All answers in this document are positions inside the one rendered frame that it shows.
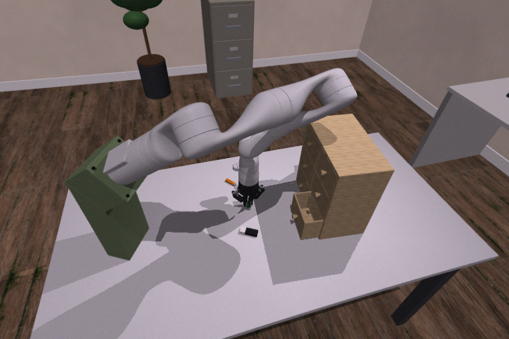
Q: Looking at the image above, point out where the brown wooden drawer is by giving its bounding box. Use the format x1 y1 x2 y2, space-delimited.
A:
291 191 324 239
311 171 330 219
304 124 321 166
300 145 315 187
297 165 311 192
316 147 338 198

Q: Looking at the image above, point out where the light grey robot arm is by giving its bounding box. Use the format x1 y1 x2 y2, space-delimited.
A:
103 68 357 187

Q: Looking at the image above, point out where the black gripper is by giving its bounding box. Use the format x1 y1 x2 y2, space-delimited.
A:
232 181 265 208

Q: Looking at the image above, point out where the brown wooden chest of drawers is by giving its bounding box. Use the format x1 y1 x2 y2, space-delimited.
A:
310 114 395 239

